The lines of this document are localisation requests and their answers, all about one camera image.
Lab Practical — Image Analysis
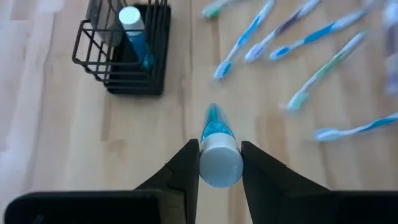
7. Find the black wire caddy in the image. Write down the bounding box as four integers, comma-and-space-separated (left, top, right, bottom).
72, 0, 172, 96

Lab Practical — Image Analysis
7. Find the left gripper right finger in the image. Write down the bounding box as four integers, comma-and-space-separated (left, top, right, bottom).
241, 140, 398, 224

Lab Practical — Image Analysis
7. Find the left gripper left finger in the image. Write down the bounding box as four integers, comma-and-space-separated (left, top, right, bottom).
3, 138, 200, 224

